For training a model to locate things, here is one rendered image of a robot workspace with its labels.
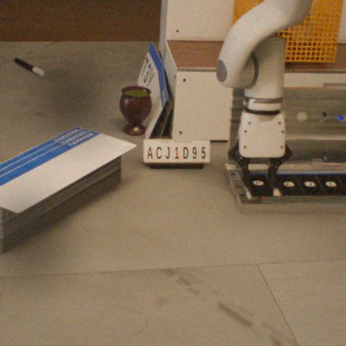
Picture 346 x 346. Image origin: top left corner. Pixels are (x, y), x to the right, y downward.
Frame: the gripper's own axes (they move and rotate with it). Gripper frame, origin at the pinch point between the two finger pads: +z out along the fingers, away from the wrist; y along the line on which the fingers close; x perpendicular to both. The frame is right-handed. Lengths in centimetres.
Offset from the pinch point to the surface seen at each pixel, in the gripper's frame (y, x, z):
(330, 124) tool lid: 19.3, 10.7, -10.0
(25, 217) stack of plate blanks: -51, -17, 3
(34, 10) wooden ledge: -50, 140, -24
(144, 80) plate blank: -19, 64, -12
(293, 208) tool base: 6.5, -6.5, 5.2
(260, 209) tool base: -0.8, -6.5, 5.5
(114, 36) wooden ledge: -24, 113, -19
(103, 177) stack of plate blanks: -34.4, 3.1, 0.6
